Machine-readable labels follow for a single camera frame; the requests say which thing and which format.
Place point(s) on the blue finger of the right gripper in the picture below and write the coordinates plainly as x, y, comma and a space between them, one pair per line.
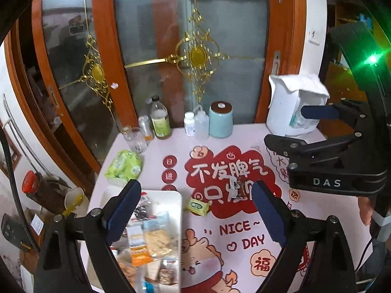
323, 112

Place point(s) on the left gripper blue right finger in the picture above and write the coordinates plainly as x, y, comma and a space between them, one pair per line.
265, 201

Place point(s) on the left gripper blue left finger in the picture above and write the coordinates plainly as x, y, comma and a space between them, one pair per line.
119, 209

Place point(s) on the wafer biscuit pack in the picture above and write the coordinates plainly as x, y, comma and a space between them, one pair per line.
158, 243

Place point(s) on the white orange snack stick pack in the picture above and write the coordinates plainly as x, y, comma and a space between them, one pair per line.
138, 250

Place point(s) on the small green yellow packet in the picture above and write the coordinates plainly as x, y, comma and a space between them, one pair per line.
197, 207

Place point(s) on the nut ball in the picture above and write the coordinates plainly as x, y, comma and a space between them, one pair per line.
167, 274

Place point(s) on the red dark snack packet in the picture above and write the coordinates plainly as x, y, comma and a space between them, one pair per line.
143, 210

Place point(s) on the small dark candy packet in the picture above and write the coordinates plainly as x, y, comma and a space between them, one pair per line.
237, 190

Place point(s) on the brown cracker pack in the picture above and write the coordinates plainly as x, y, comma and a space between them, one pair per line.
129, 271

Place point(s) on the person right hand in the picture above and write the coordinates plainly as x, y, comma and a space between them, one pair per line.
365, 210

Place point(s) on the white desktop organizer box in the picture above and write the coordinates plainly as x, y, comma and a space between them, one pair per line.
289, 93

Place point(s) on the green tissue pack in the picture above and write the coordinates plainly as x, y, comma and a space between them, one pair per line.
126, 166

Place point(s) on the white plastic storage bin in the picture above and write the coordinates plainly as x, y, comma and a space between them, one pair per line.
166, 215

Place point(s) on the white bucket yellow contents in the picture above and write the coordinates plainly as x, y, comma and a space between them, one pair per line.
75, 202

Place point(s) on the pink printed tablecloth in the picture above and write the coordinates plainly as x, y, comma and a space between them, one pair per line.
230, 250

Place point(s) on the clear drinking glass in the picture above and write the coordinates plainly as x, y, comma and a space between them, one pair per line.
134, 136

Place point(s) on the red lid dark jar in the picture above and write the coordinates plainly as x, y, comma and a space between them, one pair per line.
43, 192

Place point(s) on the light blue canister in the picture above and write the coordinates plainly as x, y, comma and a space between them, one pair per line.
220, 119

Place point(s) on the small spice jar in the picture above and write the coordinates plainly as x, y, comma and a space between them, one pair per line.
145, 124

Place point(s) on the glass bottle green label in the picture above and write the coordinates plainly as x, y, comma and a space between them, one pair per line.
160, 119

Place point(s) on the translucent squeeze bottle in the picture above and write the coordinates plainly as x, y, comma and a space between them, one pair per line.
201, 123

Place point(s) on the white pill bottle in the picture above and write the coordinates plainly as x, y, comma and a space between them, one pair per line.
189, 124

